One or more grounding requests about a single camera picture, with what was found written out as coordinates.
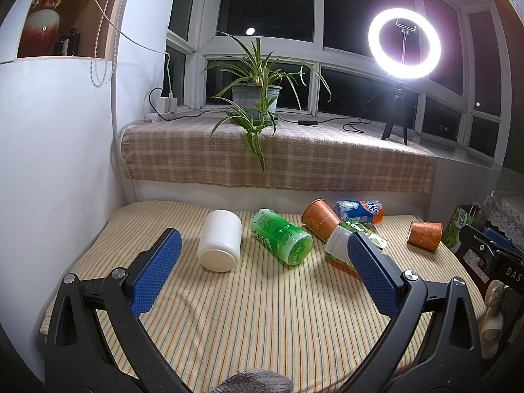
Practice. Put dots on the orange paper cup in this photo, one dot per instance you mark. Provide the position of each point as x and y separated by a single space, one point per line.
425 235
320 219

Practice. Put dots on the white power adapter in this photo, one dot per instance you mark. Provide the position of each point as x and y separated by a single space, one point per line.
168 104

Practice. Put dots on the white plastic jar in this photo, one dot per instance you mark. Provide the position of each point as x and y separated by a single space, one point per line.
219 248

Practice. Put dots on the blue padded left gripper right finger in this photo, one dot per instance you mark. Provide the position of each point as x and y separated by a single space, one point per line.
431 343

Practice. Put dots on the ring light on tripod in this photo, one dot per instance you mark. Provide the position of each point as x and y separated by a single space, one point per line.
407 22

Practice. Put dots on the plaid brown sill cloth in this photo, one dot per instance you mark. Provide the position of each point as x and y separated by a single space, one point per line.
344 155

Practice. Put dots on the red white ceramic vase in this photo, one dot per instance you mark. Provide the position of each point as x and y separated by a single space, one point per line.
41 28

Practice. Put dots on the striped yellow table cloth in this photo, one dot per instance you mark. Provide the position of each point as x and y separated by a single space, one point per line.
307 328

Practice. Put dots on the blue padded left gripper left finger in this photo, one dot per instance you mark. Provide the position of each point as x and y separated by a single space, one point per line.
96 342

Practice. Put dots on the green printed box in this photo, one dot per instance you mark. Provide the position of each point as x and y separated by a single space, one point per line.
463 215

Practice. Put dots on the green plastic cup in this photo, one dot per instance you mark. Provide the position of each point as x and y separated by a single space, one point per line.
290 244

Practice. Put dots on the potted spider plant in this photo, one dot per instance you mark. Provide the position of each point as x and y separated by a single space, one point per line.
253 94

